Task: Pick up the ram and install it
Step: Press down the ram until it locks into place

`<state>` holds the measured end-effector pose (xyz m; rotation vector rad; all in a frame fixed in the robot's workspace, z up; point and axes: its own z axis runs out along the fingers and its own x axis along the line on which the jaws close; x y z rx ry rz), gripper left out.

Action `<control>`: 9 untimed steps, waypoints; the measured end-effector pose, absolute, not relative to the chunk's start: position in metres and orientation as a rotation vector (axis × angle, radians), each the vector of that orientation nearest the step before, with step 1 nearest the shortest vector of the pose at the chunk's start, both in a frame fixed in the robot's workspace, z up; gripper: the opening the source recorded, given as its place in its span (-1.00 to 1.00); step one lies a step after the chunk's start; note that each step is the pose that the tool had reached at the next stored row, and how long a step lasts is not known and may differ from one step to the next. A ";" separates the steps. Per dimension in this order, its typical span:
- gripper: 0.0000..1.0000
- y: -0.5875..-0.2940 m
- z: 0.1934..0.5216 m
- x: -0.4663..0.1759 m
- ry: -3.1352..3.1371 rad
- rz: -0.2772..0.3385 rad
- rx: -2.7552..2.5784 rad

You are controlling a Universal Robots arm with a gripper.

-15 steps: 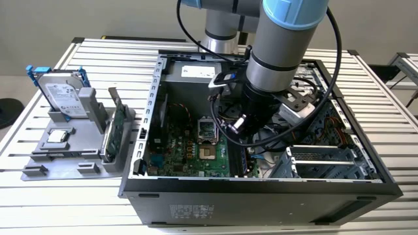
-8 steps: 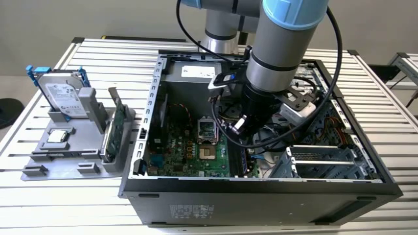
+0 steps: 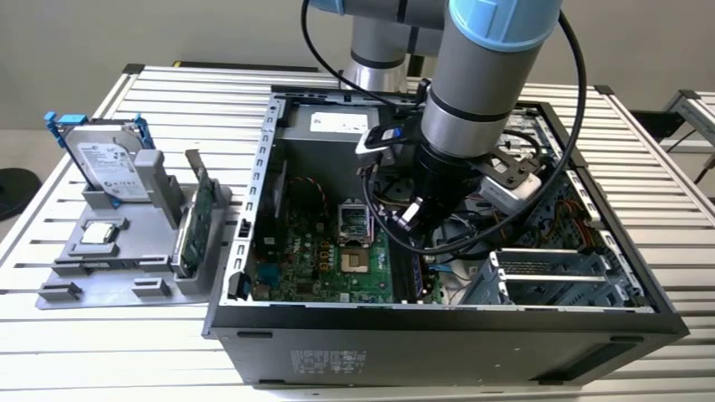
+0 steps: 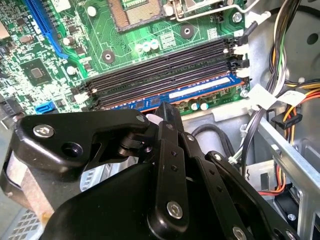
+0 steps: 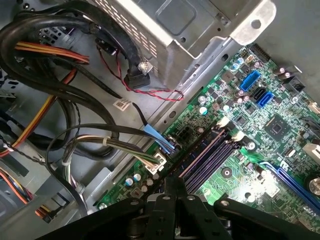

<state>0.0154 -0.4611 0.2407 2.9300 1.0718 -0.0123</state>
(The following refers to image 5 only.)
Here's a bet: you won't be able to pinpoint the orange yellow power wires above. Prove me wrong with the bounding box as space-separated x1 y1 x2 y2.
0 67 79 159
13 41 90 65

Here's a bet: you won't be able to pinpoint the white expansion slot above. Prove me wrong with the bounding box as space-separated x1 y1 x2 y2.
301 142 320 160

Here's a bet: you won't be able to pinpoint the thin red black twisted wire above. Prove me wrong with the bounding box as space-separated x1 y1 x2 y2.
98 48 186 102

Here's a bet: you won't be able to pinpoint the black round data cable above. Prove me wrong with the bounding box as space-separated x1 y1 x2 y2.
0 6 141 101

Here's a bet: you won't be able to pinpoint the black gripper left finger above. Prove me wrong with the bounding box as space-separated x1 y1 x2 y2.
37 177 178 240

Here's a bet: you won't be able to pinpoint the blue expansion slot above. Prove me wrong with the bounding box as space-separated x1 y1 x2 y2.
259 161 320 210

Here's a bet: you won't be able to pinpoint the multicoloured front panel wires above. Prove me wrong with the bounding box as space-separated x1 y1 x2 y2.
61 134 168 174

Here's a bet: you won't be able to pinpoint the green motherboard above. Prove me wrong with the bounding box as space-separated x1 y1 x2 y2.
96 42 320 227

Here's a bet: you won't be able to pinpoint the blue tab data cable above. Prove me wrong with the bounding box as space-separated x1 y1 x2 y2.
131 101 178 155

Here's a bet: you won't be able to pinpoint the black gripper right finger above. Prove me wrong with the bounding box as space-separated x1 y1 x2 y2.
176 177 320 240

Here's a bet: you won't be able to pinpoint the silver coin battery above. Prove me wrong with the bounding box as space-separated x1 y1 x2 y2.
307 174 320 198

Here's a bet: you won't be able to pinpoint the black PC case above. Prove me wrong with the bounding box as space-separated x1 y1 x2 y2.
0 0 320 240

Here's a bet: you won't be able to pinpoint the RAM slot white clips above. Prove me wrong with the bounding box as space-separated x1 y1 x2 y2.
172 117 230 180
184 131 245 188

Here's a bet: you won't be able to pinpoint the silver disk bay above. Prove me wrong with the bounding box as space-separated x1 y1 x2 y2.
82 0 278 61

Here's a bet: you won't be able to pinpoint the RAM slot black clips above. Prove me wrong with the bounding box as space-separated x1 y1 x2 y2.
189 141 245 195
179 128 230 183

